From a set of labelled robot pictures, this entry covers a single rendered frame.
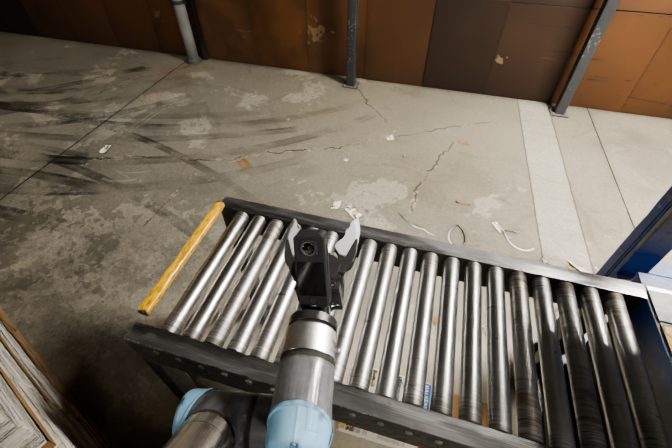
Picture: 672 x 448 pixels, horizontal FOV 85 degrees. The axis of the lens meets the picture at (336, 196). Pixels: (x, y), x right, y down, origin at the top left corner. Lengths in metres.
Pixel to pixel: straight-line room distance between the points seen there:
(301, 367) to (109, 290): 1.92
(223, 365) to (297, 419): 0.56
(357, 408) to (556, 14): 3.26
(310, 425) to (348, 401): 0.48
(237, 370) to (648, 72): 3.74
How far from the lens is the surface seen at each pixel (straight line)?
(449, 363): 1.03
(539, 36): 3.68
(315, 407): 0.49
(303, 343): 0.52
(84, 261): 2.56
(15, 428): 1.21
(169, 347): 1.09
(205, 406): 0.60
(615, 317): 1.30
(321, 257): 0.52
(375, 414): 0.96
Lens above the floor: 1.72
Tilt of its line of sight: 44 degrees down
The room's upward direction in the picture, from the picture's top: straight up
